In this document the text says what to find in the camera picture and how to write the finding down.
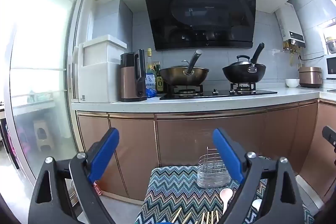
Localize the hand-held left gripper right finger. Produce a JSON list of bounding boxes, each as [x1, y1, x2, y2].
[[212, 128, 306, 224]]

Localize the dark green glass bottle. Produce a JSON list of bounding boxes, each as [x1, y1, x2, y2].
[[156, 64, 165, 95]]

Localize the black power cable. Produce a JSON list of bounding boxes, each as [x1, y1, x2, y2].
[[298, 52, 327, 61]]

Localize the white plastic spoon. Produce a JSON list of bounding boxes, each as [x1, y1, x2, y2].
[[219, 188, 233, 215], [251, 199, 263, 214]]

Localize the black gas stove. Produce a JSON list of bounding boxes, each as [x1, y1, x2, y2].
[[159, 82, 278, 101]]

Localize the white plastic storage box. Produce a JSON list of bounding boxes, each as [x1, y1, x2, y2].
[[78, 34, 127, 104]]

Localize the white water heater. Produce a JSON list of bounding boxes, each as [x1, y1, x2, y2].
[[275, 2, 306, 49]]

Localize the blue white plastic packet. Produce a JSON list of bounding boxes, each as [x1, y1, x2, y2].
[[145, 72, 158, 98]]

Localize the bunch of wooden chopsticks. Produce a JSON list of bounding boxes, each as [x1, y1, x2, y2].
[[172, 209, 219, 224]]

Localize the copper black electric kettle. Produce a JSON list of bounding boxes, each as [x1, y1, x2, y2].
[[120, 49, 148, 103]]

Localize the black range hood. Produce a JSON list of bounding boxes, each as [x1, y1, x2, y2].
[[142, 0, 257, 51]]

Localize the white microwave oven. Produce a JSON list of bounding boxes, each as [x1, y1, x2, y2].
[[325, 54, 336, 80]]

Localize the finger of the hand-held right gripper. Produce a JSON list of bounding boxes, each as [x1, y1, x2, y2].
[[322, 126, 336, 148]]

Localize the zigzag patterned cloth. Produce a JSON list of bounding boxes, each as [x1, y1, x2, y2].
[[135, 166, 315, 224]]

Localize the sliding glass door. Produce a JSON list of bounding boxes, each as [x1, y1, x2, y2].
[[0, 0, 88, 182]]

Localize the beige plastic stool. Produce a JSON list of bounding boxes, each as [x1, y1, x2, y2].
[[33, 119, 55, 153]]

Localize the copper lower cabinets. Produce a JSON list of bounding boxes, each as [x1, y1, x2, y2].
[[76, 98, 336, 201]]

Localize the bronze wok black handle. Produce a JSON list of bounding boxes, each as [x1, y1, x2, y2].
[[159, 49, 210, 86]]

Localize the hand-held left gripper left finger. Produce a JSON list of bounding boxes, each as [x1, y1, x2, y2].
[[28, 127, 120, 224]]

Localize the clear bottle yellow cap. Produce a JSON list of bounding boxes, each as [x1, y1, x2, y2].
[[146, 48, 154, 75]]

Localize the black wok with lid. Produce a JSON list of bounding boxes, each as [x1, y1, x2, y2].
[[222, 43, 266, 83]]

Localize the pink plastic bag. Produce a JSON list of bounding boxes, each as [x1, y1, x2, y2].
[[92, 181, 103, 197]]

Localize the metal wire utensil holder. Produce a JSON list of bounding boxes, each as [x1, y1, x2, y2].
[[197, 147, 232, 189]]

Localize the copper rice cooker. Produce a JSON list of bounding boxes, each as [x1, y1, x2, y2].
[[298, 67, 322, 89]]

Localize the glass jar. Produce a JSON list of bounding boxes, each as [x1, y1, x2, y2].
[[325, 36, 336, 54]]

